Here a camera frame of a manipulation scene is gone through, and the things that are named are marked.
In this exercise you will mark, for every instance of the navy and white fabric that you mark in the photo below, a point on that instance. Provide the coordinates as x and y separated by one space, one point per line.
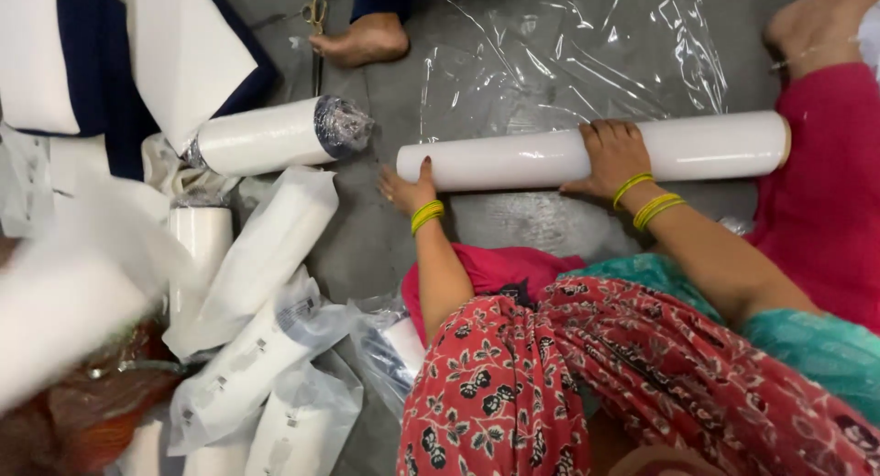
103 70

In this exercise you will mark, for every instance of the green yellow bangles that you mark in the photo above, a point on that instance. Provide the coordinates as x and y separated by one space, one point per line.
427 214
658 210
631 186

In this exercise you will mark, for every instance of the person's right foot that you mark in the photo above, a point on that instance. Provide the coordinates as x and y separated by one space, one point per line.
818 25

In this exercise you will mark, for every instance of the person's right hand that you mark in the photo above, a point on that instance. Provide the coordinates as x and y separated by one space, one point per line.
615 159

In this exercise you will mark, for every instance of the person's left hand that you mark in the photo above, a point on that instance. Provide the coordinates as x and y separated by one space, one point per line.
416 194

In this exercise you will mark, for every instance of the person's pink trousers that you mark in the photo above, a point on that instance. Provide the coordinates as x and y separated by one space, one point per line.
825 187

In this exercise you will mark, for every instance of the film wrapped white roll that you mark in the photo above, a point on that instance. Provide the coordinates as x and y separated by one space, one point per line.
268 137

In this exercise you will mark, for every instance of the long white stretch film roll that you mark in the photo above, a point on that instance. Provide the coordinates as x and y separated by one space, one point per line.
715 146

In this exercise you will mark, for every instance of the blurred white roll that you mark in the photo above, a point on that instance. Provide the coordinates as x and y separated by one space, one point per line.
69 304

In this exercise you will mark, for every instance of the person's teal scarf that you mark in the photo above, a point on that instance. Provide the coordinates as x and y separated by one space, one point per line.
825 352

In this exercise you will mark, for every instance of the short white wrapped roll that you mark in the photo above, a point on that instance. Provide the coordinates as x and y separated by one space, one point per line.
201 245

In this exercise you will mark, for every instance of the clear plastic film sheet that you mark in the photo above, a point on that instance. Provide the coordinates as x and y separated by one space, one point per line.
550 63

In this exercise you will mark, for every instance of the clear plastic bag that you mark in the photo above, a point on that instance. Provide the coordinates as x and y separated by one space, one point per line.
392 352

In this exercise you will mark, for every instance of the person's red floral tunic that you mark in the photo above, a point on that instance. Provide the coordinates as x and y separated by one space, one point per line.
619 393

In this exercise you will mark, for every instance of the silver anklet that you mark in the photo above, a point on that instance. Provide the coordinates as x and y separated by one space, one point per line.
808 51

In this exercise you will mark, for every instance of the bagged white roll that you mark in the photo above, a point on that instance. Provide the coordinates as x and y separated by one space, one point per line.
302 421
247 366
275 242
220 462

